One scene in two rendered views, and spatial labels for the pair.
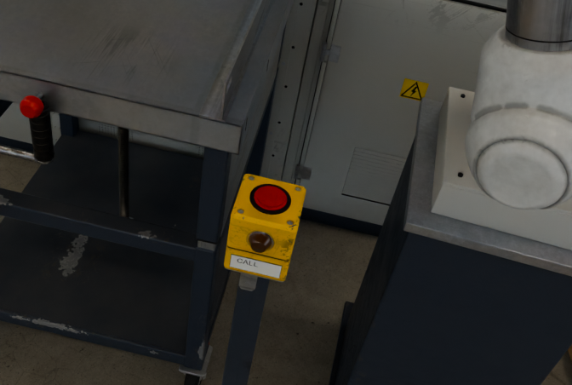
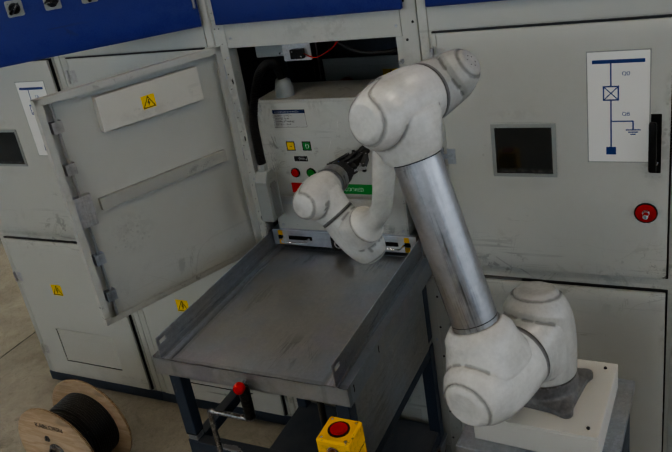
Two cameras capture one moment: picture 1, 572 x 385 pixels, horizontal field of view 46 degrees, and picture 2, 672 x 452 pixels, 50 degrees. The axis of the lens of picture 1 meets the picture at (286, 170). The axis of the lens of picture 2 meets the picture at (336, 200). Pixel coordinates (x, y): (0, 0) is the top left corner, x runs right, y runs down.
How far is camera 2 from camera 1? 0.95 m
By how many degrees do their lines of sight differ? 29
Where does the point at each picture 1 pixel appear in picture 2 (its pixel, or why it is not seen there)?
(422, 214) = (468, 439)
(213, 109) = (332, 381)
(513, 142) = (453, 386)
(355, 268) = not seen: outside the picture
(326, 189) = not seen: hidden behind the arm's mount
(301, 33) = (443, 316)
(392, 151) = not seen: hidden behind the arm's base
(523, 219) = (531, 438)
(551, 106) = (470, 364)
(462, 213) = (493, 437)
